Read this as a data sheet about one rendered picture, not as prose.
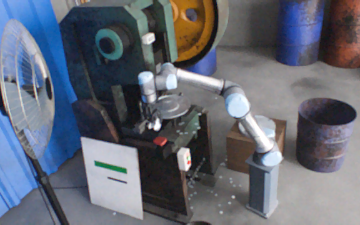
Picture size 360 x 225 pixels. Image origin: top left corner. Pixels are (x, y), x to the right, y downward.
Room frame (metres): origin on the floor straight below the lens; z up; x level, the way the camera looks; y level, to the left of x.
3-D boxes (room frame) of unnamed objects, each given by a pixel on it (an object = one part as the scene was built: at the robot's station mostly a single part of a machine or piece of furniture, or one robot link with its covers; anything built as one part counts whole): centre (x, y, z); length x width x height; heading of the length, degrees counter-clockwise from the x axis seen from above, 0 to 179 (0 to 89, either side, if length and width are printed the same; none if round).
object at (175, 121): (1.76, 0.04, 0.72); 0.25 x 0.14 x 0.14; 60
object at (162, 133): (1.85, 0.19, 0.68); 0.45 x 0.30 x 0.06; 150
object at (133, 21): (1.92, 0.32, 0.83); 0.79 x 0.43 x 1.34; 60
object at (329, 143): (1.92, -1.12, 0.24); 0.42 x 0.42 x 0.48
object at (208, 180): (1.78, 0.07, 0.14); 0.59 x 0.10 x 0.05; 60
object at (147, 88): (1.43, 0.16, 1.14); 0.09 x 0.08 x 0.11; 85
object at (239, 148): (1.99, -0.59, 0.18); 0.40 x 0.38 x 0.35; 58
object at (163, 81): (1.43, 0.07, 1.14); 0.11 x 0.11 x 0.08; 85
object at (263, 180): (1.50, -0.50, 0.23); 0.19 x 0.19 x 0.45; 44
